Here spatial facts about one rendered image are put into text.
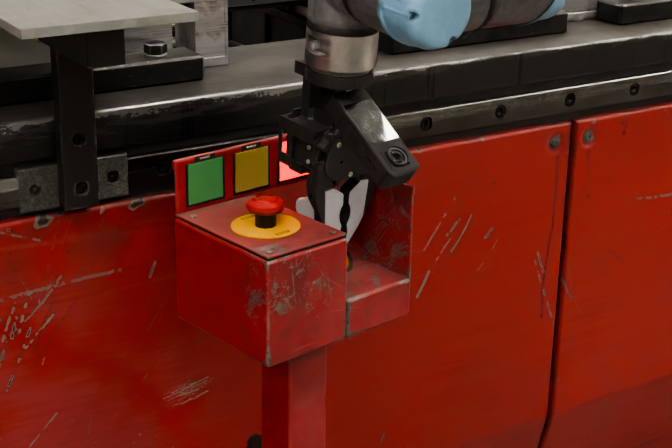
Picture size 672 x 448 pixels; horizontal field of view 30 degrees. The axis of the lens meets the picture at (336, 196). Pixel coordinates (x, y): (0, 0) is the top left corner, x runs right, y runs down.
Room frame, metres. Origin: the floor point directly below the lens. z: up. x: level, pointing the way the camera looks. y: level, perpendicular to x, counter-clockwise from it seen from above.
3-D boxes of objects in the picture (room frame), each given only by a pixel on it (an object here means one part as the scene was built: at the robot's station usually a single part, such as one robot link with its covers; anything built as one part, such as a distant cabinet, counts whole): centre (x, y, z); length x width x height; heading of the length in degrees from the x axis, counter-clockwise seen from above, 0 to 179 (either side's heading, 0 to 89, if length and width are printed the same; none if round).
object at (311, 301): (1.25, 0.04, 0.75); 0.20 x 0.16 x 0.18; 132
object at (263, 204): (1.21, 0.07, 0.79); 0.04 x 0.04 x 0.04
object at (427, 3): (1.19, -0.08, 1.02); 0.11 x 0.11 x 0.08; 34
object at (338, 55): (1.27, 0.00, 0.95); 0.08 x 0.08 x 0.05
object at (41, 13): (1.28, 0.28, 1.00); 0.26 x 0.18 x 0.01; 32
